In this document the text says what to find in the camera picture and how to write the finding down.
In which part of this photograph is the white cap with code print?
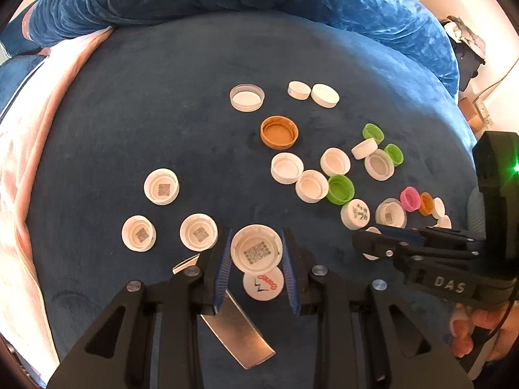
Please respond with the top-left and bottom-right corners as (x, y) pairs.
(340, 198), (370, 231)
(143, 169), (180, 205)
(121, 215), (157, 252)
(179, 213), (219, 251)
(230, 224), (284, 274)

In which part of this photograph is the pile of clothes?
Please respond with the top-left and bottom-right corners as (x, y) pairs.
(444, 15), (487, 90)

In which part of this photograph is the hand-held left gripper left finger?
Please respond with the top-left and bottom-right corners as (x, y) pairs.
(46, 227), (234, 389)

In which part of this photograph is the brown bottle cap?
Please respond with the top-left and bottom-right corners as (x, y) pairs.
(260, 116), (300, 150)

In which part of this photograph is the white cap with logo print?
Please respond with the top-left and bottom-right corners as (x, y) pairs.
(242, 266), (284, 301)

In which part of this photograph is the person's right hand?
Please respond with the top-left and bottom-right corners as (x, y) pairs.
(449, 306), (519, 359)

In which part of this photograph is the orange bottle cap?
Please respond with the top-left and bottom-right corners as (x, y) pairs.
(418, 192), (435, 217)

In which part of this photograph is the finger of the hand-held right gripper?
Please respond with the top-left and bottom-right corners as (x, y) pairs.
(375, 224), (487, 249)
(352, 230), (485, 273)

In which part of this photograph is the cardboard box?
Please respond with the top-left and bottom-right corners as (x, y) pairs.
(458, 97), (493, 130)

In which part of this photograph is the green bottle cap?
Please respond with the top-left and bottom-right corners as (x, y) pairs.
(362, 123), (385, 145)
(383, 143), (404, 167)
(327, 174), (355, 205)

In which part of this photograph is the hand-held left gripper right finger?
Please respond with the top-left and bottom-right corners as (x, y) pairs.
(281, 227), (475, 389)

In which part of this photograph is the translucent cap with code print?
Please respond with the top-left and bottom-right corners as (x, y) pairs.
(375, 198), (408, 229)

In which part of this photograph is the pink bottle cap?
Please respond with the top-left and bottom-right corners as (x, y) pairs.
(400, 186), (421, 212)

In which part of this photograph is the pink blanket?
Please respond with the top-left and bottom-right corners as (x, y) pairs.
(0, 26), (114, 373)

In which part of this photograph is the translucent wide bottle cap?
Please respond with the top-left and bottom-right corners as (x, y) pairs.
(229, 84), (266, 112)

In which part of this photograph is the blue cushion with white piping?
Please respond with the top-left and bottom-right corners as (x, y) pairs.
(0, 54), (49, 118)

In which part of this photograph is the flat metal blade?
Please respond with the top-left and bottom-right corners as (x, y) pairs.
(172, 253), (276, 370)

